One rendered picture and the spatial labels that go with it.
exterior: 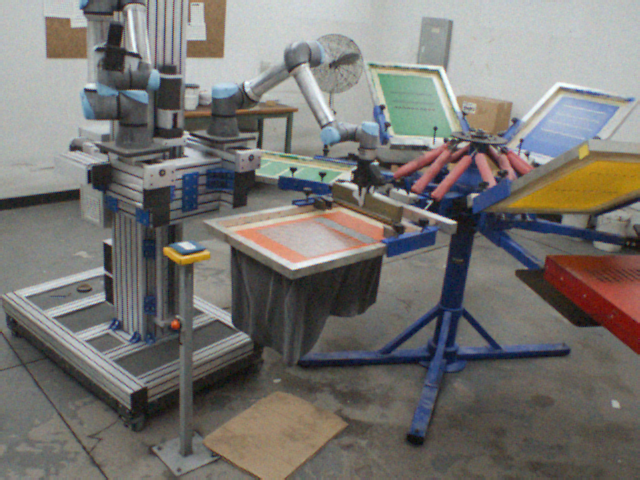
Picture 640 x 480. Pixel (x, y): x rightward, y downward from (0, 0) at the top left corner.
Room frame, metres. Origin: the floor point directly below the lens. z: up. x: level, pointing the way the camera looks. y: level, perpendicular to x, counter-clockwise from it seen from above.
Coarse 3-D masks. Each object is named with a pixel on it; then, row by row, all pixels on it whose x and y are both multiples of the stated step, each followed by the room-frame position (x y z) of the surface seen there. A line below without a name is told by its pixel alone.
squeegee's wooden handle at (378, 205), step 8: (336, 184) 2.77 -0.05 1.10; (336, 192) 2.77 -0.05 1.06; (344, 192) 2.73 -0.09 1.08; (352, 192) 2.69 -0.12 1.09; (352, 200) 2.69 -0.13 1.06; (368, 200) 2.62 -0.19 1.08; (376, 200) 2.59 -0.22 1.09; (384, 200) 2.56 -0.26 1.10; (368, 208) 2.61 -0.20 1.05; (376, 208) 2.58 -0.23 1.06; (384, 208) 2.55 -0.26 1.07; (392, 208) 2.52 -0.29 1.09; (400, 208) 2.50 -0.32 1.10; (392, 216) 2.51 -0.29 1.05; (400, 216) 2.50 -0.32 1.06
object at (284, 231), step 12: (312, 216) 2.71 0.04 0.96; (324, 216) 2.73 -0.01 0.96; (336, 216) 2.75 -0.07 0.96; (348, 216) 2.76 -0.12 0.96; (252, 228) 2.48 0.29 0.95; (264, 228) 2.49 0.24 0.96; (276, 228) 2.51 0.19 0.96; (288, 228) 2.52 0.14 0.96; (300, 228) 2.53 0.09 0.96; (312, 228) 2.55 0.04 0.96; (324, 228) 2.56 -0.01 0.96; (252, 240) 2.34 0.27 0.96; (264, 240) 2.35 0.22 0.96; (276, 240) 2.36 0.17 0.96; (288, 240) 2.37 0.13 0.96
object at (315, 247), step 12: (360, 228) 2.61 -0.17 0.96; (372, 228) 2.62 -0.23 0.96; (300, 240) 2.39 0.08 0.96; (312, 240) 2.40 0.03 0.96; (324, 240) 2.41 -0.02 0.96; (336, 240) 2.43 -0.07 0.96; (348, 240) 2.44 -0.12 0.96; (276, 252) 2.23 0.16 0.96; (288, 252) 2.24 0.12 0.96; (300, 252) 2.25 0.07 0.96; (312, 252) 2.27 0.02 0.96; (324, 252) 2.28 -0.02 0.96; (336, 252) 2.29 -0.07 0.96
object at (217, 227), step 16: (288, 208) 2.69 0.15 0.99; (304, 208) 2.75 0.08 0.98; (208, 224) 2.39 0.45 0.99; (224, 224) 2.45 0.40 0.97; (240, 224) 2.51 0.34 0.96; (224, 240) 2.30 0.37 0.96; (240, 240) 2.23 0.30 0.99; (256, 256) 2.15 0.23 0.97; (272, 256) 2.10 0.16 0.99; (336, 256) 2.16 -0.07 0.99; (352, 256) 2.20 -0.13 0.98; (368, 256) 2.26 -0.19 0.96; (288, 272) 2.01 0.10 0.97; (304, 272) 2.03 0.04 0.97
